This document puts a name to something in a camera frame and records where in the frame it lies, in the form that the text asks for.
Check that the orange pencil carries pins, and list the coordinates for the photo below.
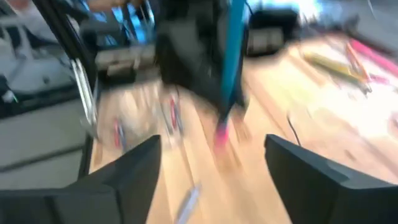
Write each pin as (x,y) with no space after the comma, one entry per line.
(357,62)

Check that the silver aluminium bar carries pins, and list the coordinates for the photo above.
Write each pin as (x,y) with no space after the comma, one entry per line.
(84,93)

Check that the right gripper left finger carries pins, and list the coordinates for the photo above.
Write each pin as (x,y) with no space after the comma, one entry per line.
(109,199)

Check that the red crayon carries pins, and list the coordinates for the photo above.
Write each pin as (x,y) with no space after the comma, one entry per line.
(173,115)
(116,133)

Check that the small white stick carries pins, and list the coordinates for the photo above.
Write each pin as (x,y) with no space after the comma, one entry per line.
(188,203)

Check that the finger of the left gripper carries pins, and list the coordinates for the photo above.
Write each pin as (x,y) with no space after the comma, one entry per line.
(245,62)
(192,56)

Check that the yellow pencil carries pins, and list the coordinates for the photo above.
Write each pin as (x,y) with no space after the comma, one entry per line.
(335,70)

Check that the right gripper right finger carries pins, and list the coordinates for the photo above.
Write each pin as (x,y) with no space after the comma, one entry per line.
(326,202)

